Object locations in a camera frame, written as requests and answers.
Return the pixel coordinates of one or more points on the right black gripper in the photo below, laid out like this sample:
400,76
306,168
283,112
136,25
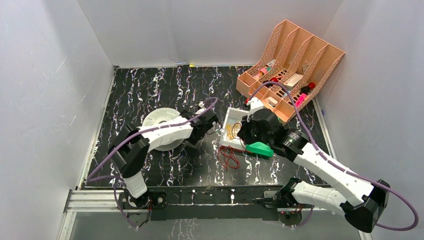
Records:
243,132

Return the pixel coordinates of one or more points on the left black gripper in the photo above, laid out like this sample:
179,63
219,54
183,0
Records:
205,122

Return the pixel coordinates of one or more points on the white perforated cable spool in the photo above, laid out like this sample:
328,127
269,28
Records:
159,116

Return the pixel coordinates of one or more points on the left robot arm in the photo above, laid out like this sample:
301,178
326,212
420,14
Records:
129,149

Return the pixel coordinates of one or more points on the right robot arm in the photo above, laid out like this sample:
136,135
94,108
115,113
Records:
360,202

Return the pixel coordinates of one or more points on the green plastic bin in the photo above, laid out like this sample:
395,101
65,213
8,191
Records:
260,148

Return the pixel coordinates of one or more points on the white plastic bin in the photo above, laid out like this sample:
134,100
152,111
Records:
231,126

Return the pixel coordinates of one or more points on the white small eraser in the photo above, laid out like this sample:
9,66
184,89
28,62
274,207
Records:
272,101

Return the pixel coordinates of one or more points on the red black ball item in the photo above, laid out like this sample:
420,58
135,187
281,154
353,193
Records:
274,79

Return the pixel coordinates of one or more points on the white box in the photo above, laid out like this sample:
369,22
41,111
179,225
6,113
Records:
292,82

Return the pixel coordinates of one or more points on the pink white tube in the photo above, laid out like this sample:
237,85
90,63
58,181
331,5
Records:
264,69

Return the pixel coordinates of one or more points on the pink marker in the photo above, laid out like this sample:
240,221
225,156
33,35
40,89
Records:
299,99

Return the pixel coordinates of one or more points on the red black bottle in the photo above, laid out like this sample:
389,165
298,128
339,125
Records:
307,89

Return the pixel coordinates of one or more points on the peach file organizer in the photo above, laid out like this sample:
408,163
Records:
297,51

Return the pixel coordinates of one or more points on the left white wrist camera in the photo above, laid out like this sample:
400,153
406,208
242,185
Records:
201,107

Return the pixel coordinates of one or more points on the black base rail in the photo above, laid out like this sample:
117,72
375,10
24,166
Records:
213,202

